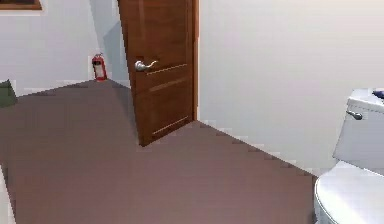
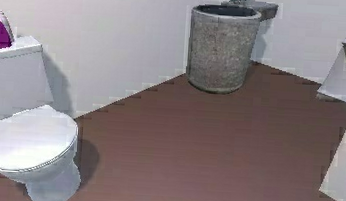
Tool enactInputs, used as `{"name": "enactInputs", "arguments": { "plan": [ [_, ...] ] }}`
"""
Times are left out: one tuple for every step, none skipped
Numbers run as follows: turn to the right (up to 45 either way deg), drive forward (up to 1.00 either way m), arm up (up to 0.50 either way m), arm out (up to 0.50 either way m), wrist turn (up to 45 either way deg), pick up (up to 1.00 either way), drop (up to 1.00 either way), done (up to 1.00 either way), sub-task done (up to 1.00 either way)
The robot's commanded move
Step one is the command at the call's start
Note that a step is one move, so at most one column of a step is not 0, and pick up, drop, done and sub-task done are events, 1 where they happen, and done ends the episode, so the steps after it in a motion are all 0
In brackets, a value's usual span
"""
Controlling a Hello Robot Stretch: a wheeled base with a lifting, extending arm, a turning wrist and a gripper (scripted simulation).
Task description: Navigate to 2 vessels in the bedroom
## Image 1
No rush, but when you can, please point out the brown wooden room door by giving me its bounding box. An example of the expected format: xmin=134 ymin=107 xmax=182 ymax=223
xmin=117 ymin=0 xmax=200 ymax=147

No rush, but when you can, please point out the red fire extinguisher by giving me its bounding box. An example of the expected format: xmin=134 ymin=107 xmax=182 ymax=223
xmin=91 ymin=52 xmax=108 ymax=82

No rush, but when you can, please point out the white toilet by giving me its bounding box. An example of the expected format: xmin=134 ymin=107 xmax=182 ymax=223
xmin=314 ymin=87 xmax=384 ymax=224

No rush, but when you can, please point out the dark green box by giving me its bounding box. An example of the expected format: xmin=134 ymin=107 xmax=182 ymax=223
xmin=0 ymin=79 xmax=18 ymax=108

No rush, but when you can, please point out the silver door lever handle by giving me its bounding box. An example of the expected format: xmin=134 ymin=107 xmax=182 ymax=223
xmin=134 ymin=59 xmax=159 ymax=72

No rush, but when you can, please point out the brown framed wall picture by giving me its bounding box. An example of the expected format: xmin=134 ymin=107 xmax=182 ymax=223
xmin=0 ymin=0 xmax=43 ymax=11

